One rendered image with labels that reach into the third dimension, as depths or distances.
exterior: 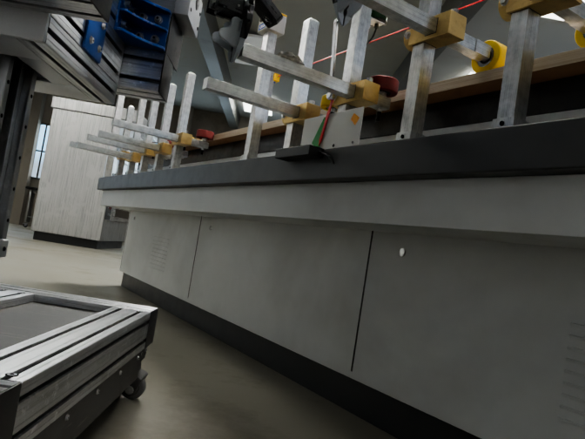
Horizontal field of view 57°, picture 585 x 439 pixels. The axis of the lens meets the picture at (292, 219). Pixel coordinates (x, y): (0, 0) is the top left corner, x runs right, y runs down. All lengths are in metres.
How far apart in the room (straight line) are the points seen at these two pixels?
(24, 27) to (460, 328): 1.04
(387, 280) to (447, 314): 0.22
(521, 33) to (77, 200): 7.34
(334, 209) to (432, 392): 0.50
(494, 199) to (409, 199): 0.21
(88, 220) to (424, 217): 7.08
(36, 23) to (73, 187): 7.18
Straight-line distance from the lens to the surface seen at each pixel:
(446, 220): 1.09
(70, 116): 8.25
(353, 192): 1.32
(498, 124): 1.04
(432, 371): 1.36
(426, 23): 1.21
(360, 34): 1.47
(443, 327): 1.33
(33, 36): 0.93
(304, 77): 1.29
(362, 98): 1.34
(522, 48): 1.07
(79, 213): 8.02
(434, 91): 1.41
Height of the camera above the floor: 0.43
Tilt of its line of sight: 3 degrees up
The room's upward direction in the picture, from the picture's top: 9 degrees clockwise
